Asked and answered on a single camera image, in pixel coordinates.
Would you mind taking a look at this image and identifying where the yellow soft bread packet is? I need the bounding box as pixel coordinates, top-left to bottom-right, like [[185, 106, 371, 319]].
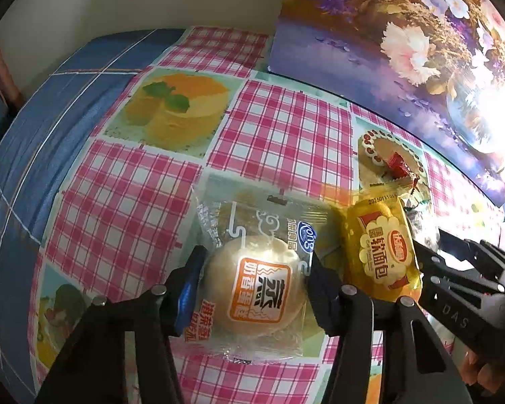
[[342, 191, 422, 302]]

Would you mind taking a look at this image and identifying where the steamed cake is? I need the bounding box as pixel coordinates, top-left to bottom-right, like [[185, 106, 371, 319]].
[[184, 184, 337, 364]]

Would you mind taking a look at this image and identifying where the checkered picture tablecloth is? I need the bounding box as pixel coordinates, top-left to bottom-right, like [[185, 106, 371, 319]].
[[0, 27, 505, 403]]

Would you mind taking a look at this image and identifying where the floral painting canvas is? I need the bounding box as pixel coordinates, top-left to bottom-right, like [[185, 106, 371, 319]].
[[268, 0, 505, 205]]

